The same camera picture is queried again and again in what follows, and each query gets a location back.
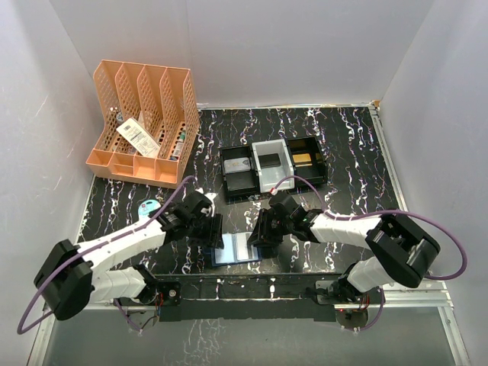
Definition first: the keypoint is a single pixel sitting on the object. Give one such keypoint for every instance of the silver card in bin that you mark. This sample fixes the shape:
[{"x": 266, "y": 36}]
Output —
[{"x": 231, "y": 166}]

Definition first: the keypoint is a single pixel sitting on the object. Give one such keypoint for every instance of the orange plastic file organizer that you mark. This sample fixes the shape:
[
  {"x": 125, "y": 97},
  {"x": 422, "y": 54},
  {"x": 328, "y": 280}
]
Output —
[{"x": 150, "y": 123}]

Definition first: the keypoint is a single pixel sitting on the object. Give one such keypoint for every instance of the black card in bin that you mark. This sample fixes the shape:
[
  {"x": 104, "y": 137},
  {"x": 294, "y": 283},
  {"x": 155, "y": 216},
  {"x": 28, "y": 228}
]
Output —
[{"x": 269, "y": 160}]

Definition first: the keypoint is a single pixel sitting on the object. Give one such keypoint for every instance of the blue card holder wallet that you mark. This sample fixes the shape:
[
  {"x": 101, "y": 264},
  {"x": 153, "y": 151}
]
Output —
[{"x": 235, "y": 251}]

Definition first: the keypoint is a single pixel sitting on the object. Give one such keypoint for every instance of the black right bin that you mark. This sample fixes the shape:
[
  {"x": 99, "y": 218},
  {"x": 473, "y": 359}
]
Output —
[{"x": 317, "y": 173}]

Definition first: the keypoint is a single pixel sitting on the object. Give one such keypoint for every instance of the gold card in bin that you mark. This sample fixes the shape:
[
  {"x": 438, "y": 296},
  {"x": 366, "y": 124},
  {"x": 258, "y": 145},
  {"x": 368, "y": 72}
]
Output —
[{"x": 302, "y": 159}]

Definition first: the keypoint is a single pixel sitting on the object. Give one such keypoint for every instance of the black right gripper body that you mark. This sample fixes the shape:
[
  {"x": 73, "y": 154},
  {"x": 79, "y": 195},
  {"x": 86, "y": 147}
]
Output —
[{"x": 278, "y": 228}]

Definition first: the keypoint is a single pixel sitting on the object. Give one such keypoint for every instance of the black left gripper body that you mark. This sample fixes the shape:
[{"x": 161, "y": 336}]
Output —
[{"x": 205, "y": 230}]

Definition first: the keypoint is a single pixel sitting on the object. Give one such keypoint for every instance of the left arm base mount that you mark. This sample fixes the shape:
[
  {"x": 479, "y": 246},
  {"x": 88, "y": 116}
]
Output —
[{"x": 156, "y": 293}]

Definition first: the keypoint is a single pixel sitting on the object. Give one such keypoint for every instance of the black left bin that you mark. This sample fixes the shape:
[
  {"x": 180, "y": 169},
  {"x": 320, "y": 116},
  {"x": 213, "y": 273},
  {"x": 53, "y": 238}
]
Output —
[{"x": 240, "y": 185}]

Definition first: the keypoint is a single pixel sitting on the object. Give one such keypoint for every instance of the black bin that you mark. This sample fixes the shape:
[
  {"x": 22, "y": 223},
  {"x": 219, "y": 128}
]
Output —
[
  {"x": 240, "y": 185},
  {"x": 317, "y": 173}
]

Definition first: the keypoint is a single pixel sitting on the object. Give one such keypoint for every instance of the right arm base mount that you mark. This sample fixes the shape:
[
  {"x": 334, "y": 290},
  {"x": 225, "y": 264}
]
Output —
[{"x": 325, "y": 292}]

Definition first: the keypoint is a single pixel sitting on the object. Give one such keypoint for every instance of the white labelled paper packet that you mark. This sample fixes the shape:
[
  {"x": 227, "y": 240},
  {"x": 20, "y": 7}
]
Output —
[{"x": 139, "y": 138}]

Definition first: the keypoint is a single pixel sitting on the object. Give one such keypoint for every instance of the round teal tape roll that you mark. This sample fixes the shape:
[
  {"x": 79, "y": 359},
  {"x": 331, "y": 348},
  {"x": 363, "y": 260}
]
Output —
[{"x": 146, "y": 207}]

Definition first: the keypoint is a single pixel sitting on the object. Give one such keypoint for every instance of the white middle bin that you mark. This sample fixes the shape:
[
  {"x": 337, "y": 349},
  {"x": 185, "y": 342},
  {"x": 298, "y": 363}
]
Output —
[{"x": 269, "y": 177}]

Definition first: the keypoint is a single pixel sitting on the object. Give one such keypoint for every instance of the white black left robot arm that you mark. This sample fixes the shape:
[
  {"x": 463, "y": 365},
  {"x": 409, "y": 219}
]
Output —
[{"x": 73, "y": 276}]

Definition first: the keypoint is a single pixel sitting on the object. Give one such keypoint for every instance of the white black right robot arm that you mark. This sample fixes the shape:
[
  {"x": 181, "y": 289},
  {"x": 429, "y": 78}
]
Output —
[{"x": 402, "y": 250}]

